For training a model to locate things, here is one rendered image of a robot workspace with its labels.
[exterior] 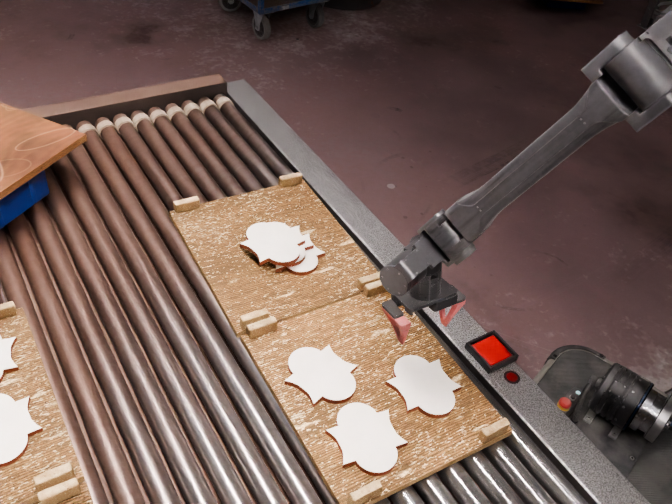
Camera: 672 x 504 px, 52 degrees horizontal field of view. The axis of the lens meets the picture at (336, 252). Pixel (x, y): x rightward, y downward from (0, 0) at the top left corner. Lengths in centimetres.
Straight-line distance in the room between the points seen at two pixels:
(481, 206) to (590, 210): 254
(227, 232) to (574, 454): 85
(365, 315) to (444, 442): 32
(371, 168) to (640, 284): 135
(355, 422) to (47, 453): 51
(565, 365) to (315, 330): 124
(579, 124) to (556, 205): 257
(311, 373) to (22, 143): 87
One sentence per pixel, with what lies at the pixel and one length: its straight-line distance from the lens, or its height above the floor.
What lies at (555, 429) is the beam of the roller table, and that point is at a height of 91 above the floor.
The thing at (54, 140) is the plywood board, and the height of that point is 104.
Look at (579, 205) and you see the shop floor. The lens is 360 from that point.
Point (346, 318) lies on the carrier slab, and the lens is 141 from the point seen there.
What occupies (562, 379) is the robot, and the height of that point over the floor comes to 24.
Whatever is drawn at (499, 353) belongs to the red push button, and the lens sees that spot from 143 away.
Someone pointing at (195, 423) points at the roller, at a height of 92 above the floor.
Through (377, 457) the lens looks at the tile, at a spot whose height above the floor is 95.
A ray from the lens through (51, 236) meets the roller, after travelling 165.
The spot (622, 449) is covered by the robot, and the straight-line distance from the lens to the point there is 228.
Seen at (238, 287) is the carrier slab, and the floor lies 94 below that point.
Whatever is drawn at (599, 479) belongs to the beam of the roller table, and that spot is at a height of 91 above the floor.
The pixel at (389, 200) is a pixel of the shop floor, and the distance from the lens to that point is 329.
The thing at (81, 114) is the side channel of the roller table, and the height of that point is 94.
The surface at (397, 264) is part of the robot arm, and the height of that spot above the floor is 123.
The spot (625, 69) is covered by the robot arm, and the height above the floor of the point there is 160.
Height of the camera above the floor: 196
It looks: 42 degrees down
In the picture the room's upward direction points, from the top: 7 degrees clockwise
